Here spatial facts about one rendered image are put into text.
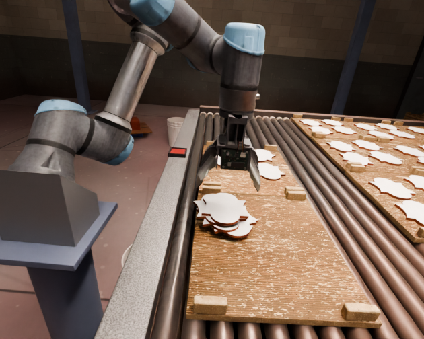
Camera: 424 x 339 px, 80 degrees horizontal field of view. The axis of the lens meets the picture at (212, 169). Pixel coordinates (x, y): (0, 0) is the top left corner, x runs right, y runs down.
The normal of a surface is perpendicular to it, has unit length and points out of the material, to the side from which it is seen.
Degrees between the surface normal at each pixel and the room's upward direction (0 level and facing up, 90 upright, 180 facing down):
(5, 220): 90
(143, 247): 0
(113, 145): 82
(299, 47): 90
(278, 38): 90
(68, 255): 0
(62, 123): 59
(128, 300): 0
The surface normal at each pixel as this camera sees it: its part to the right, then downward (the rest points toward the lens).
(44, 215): -0.06, 0.44
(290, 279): 0.07, -0.89
